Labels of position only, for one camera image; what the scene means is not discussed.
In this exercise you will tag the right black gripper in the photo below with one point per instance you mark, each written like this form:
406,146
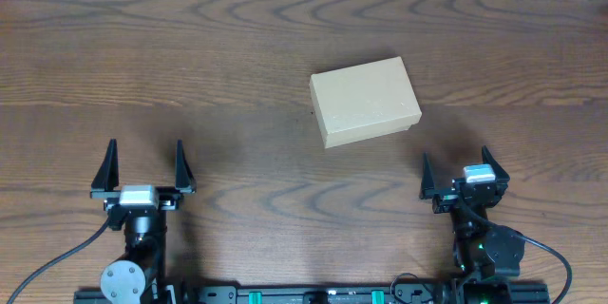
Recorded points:
444,194

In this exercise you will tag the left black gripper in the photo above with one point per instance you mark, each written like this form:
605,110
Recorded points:
169,190

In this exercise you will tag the cardboard box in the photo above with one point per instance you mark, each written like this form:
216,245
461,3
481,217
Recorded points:
357,103

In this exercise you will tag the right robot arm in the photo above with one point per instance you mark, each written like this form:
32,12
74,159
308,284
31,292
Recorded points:
487,254

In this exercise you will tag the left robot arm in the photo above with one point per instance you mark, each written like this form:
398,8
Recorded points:
140,270

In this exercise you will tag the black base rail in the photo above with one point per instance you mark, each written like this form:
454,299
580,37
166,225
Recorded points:
401,292

